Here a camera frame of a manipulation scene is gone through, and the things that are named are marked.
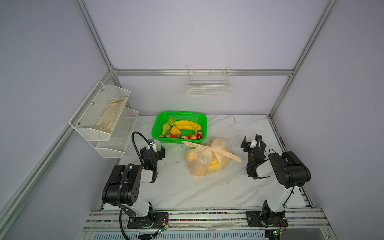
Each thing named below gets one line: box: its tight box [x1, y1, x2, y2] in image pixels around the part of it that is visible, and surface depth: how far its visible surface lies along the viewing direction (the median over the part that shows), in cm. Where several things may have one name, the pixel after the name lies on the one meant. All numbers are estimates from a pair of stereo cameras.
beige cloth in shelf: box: [94, 96, 128, 134], surface depth 80 cm
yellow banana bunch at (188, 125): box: [173, 120, 202, 132], surface depth 110 cm
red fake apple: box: [196, 131, 203, 140], surface depth 103 cm
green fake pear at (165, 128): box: [162, 123, 171, 136], surface depth 109 cm
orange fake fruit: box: [170, 125, 182, 136], surface depth 107 cm
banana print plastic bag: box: [182, 138, 242, 176], surface depth 87 cm
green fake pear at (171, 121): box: [168, 117, 176, 126], surface depth 112 cm
